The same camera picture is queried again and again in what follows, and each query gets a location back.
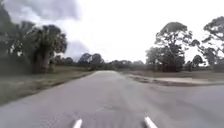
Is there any distant line of trees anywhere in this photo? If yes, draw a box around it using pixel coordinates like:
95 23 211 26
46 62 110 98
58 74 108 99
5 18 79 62
54 52 148 71

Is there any grey asphalt road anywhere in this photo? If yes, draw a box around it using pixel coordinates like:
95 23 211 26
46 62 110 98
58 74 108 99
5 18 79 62
0 70 224 128

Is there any large spreading tree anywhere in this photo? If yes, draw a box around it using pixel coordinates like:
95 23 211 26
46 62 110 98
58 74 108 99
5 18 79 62
145 21 194 73
191 15 224 73

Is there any robot's own part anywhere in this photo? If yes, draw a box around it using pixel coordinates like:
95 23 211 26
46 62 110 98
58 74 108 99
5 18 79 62
143 116 158 128
72 118 84 128

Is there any clump of trees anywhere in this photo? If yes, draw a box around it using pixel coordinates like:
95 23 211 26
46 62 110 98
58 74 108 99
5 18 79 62
0 3 69 75

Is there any patchy grass verge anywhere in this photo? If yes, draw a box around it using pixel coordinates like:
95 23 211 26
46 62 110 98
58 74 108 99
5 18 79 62
0 65 98 107
119 69 224 88

